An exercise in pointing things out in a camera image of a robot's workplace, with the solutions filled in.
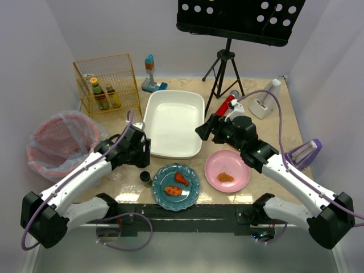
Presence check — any small black cap spice jar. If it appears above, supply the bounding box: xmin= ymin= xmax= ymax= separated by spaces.
xmin=139 ymin=171 xmax=152 ymax=188

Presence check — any small yellow label bottle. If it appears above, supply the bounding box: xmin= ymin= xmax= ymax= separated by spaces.
xmin=106 ymin=84 xmax=121 ymax=108

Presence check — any red label sauce bottle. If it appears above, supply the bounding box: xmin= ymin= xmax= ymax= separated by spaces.
xmin=89 ymin=77 xmax=109 ymax=110

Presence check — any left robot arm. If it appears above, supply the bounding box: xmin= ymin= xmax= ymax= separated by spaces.
xmin=20 ymin=123 xmax=151 ymax=251

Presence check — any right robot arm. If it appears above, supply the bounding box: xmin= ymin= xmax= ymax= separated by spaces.
xmin=195 ymin=114 xmax=355 ymax=250

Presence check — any pink plate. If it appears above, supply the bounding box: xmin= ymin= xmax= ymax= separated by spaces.
xmin=204 ymin=150 xmax=250 ymax=193

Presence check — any white metronome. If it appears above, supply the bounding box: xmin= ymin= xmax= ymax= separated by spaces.
xmin=249 ymin=78 xmax=282 ymax=119

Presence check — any white rectangular baking dish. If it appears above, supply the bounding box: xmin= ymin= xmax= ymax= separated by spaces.
xmin=143 ymin=90 xmax=205 ymax=159

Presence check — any red glitter microphone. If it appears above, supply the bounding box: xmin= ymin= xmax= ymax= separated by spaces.
xmin=215 ymin=90 xmax=239 ymax=116

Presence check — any teal scalloped plate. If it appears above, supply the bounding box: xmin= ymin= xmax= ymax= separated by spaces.
xmin=152 ymin=163 xmax=200 ymax=212

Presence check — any orange fried nugget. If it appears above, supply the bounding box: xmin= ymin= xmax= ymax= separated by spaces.
xmin=217 ymin=172 xmax=234 ymax=183

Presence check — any toy chicken drumstick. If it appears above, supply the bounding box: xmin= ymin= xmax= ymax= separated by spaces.
xmin=174 ymin=172 xmax=189 ymax=187

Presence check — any toy grilled meat piece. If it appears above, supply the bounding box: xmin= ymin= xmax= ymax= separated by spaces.
xmin=164 ymin=185 xmax=183 ymax=196

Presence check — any toy brick tower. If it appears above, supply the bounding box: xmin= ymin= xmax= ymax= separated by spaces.
xmin=141 ymin=54 xmax=168 ymax=93

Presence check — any pink trash basket with bag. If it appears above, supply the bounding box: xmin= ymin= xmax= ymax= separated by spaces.
xmin=26 ymin=110 xmax=109 ymax=183

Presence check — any black music stand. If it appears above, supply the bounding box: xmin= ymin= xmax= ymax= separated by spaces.
xmin=176 ymin=0 xmax=307 ymax=117

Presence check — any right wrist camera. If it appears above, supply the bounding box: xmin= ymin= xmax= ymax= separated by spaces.
xmin=226 ymin=99 xmax=245 ymax=121

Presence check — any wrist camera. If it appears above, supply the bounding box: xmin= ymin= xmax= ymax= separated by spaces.
xmin=133 ymin=122 xmax=145 ymax=130
xmin=226 ymin=99 xmax=245 ymax=121

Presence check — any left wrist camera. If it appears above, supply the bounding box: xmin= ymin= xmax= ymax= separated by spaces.
xmin=133 ymin=122 xmax=145 ymax=130

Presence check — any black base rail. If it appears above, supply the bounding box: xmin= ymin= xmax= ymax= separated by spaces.
xmin=111 ymin=204 xmax=272 ymax=237

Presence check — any gold wire basket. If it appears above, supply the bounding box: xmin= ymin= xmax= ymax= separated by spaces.
xmin=73 ymin=53 xmax=142 ymax=120

